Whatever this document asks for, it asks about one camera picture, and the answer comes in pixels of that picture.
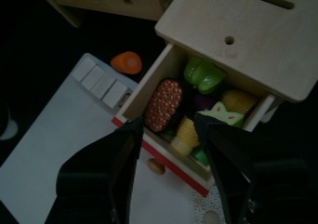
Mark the small white round object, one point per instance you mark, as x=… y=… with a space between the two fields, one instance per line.
x=8 y=130

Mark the white toy appliance box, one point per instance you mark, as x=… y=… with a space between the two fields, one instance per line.
x=61 y=141

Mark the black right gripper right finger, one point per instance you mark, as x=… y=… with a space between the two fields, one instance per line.
x=265 y=190

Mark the wooden drawer with red front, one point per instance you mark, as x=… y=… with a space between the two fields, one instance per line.
x=166 y=66

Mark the yellow toy corn piece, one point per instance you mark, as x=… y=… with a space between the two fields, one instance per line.
x=238 y=100

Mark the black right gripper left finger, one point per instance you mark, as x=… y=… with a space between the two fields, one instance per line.
x=95 y=178

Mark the small green toy piece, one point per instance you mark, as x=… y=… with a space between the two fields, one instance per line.
x=200 y=155

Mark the green toy pepper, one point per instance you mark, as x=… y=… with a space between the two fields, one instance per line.
x=203 y=76

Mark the green white toy fruit slice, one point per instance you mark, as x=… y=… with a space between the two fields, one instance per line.
x=223 y=114

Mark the purple toy eggplant piece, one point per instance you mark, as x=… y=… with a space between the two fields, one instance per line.
x=203 y=103

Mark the pale yellow toy corn cob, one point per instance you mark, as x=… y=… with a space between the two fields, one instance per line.
x=186 y=134

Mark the speckled white toy panel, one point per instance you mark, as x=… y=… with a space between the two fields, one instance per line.
x=200 y=203

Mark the red roe toy sushi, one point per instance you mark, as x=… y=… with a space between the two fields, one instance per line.
x=163 y=103

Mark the orange toy carrot piece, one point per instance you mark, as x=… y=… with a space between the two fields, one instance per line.
x=126 y=63

